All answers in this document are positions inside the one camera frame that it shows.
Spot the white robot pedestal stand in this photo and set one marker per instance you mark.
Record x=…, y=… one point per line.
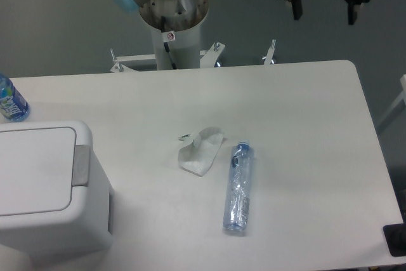
x=176, y=28

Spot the black clamp at table corner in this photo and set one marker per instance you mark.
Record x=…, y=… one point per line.
x=395, y=239

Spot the white trash can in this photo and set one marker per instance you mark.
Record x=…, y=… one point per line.
x=55, y=195

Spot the crumpled white paper tissue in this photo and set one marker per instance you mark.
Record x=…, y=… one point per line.
x=198, y=155

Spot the crushed clear plastic bottle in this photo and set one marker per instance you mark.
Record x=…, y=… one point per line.
x=237, y=202

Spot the white frame at right edge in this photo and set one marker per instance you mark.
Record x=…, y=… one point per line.
x=393, y=111

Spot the small torn wrapper scrap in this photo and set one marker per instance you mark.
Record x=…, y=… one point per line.
x=184, y=137

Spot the blue labelled water bottle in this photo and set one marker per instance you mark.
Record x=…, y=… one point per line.
x=14, y=106

